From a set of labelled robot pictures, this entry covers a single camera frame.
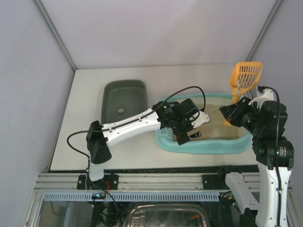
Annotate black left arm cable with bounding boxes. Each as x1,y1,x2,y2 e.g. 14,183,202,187
66,86,206,166

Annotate grey plastic waste tray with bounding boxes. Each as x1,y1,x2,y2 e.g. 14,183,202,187
101,80,148,124

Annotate right aluminium frame post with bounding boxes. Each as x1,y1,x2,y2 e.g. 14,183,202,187
245,0,284,61

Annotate steel wire basket below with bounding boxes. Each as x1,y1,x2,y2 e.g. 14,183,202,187
125,203,210,227

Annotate aluminium mounting rail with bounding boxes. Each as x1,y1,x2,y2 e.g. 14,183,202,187
34,172,292,192

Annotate aluminium frame post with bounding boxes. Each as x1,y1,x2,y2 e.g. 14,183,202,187
32,0,77,72
245,0,284,61

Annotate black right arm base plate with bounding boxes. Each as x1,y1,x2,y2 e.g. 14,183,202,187
202,166,229,190

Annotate light blue slotted cable duct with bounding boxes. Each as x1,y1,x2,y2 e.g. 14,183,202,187
44,192,220,202

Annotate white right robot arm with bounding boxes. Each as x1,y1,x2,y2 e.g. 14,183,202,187
219,86,294,227

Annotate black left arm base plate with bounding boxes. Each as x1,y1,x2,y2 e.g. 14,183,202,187
77,174,119,191

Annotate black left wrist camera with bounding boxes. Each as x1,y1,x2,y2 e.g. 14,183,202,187
178,98,199,118

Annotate yellow litter scoop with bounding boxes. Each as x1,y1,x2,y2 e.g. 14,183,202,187
223,61,263,126

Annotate left aluminium frame post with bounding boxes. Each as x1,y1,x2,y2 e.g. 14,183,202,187
32,0,77,72

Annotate teal cat litter box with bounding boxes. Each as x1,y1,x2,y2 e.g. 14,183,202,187
155,92,251,154

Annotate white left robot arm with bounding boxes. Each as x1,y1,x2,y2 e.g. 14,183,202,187
86,98,209,182

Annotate beige cat litter pellets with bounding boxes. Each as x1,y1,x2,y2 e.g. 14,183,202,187
187,104,247,141

